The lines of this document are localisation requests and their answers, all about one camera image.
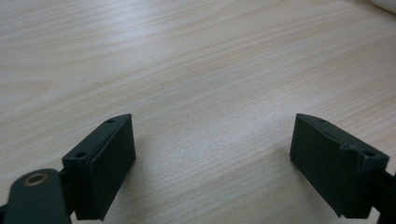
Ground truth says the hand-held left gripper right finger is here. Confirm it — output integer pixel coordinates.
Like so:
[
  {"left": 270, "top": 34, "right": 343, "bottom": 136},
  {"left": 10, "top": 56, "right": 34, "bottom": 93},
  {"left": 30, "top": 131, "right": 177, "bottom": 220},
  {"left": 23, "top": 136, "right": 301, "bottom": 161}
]
[{"left": 289, "top": 112, "right": 390, "bottom": 219}]

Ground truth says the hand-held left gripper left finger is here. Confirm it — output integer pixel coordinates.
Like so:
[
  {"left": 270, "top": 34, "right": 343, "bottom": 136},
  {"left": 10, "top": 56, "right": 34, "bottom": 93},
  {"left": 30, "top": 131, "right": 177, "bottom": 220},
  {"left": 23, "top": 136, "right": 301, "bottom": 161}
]
[{"left": 62, "top": 113, "right": 137, "bottom": 222}]

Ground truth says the cream plastic waste bin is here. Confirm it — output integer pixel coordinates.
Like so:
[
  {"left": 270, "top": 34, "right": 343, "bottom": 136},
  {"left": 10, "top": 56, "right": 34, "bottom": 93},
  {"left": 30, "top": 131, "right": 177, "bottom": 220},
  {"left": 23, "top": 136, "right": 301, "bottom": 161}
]
[{"left": 369, "top": 0, "right": 396, "bottom": 15}]

